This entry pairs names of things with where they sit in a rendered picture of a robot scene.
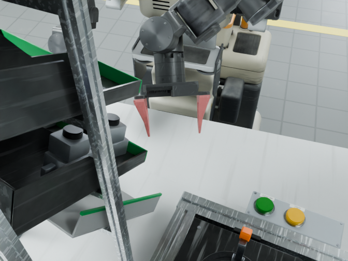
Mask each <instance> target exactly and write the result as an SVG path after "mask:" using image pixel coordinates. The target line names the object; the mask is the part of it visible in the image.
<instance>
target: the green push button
mask: <svg viewBox="0 0 348 261"><path fill-rule="evenodd" d="M255 207H256V209H257V210H258V211H259V212H260V213H263V214H268V213H270V212H271V211H272V210H273V207H274V205H273V202H272V200H271V199H269V198H267V197H260V198H259V199H257V201H256V204H255Z"/></svg>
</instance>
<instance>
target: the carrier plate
mask: <svg viewBox="0 0 348 261"><path fill-rule="evenodd" d="M239 236H240V235H239V234H236V233H233V232H231V231H228V230H226V229H223V228H220V227H218V226H215V225H213V224H210V223H208V222H205V221H202V220H200V219H197V218H195V217H194V218H193V220H192V222H191V224H190V227H189V229H188V231H187V233H186V235H185V237H184V239H183V242H182V244H181V246H180V248H179V250H178V252H177V255H176V257H175V259H174V261H202V260H203V259H204V258H205V257H207V256H208V255H210V254H212V253H215V252H219V251H232V252H236V251H237V248H238V243H239V240H240V238H239ZM243 255H244V256H245V257H247V258H249V259H250V260H251V261H302V259H300V258H298V257H294V256H292V255H289V254H287V253H284V252H282V251H279V250H277V249H274V248H271V247H269V246H267V245H264V244H262V243H259V242H256V241H254V240H251V239H250V241H249V242H247V244H246V248H245V251H244V254H243Z"/></svg>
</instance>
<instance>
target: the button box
mask: <svg viewBox="0 0 348 261"><path fill-rule="evenodd" d="M260 197H267V198H269V199H271V200H272V202H273V205H274V207H273V210H272V211H271V212H270V213H268V214H263V213H260V212H259V211H258V210H257V209H256V207H255V204H256V201H257V199H259V198H260ZM290 208H298V209H300V210H301V211H302V212H303V213H304V216H305V219H304V222H303V223H302V224H300V225H293V224H291V223H289V222H288V221H287V219H286V213H287V211H288V209H290ZM245 214H248V215H250V216H253V217H255V218H258V219H261V220H263V221H266V222H269V223H271V224H274V225H277V226H280V227H283V228H285V229H288V230H291V231H293V232H296V233H298V234H301V235H304V236H306V237H309V238H312V239H314V240H317V241H320V242H322V243H325V244H328V245H330V246H333V247H335V248H339V249H340V248H341V241H342V235H343V229H344V223H343V222H341V221H338V220H335V219H332V218H330V217H327V216H324V215H321V214H319V213H316V212H313V211H310V210H307V209H305V208H302V207H299V206H296V205H294V204H290V203H288V202H285V201H282V200H279V199H276V198H274V197H271V196H268V195H265V194H262V193H259V192H257V191H253V193H252V196H251V199H250V201H249V204H248V207H247V209H246V212H245Z"/></svg>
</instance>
